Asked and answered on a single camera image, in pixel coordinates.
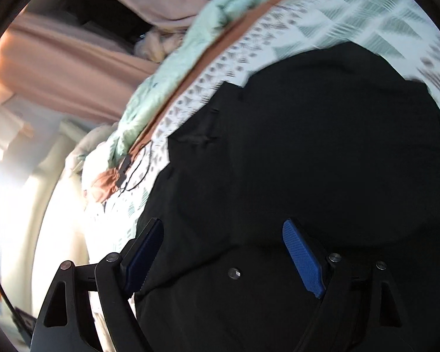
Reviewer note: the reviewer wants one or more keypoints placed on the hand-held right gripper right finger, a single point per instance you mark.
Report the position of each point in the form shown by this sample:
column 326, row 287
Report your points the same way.
column 302, row 260

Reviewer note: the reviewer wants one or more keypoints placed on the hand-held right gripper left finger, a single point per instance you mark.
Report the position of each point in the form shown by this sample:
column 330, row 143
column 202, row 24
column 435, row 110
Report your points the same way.
column 143, row 260

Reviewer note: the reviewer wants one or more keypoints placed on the large black garment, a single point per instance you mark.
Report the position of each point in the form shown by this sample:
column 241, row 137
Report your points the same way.
column 297, row 135

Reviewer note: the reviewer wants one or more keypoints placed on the cream fuzzy cloth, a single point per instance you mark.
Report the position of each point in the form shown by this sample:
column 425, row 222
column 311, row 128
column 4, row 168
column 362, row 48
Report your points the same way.
column 154, row 46

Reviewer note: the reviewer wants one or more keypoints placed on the pink curtain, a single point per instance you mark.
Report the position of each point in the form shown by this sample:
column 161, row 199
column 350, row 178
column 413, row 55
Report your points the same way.
column 77, row 55

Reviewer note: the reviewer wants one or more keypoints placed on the mint green blanket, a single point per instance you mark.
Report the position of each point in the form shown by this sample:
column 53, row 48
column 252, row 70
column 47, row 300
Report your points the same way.
column 190, row 44

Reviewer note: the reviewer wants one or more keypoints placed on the white triangle patterned bedspread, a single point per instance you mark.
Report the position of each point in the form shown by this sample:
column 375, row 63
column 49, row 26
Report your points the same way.
column 352, row 14

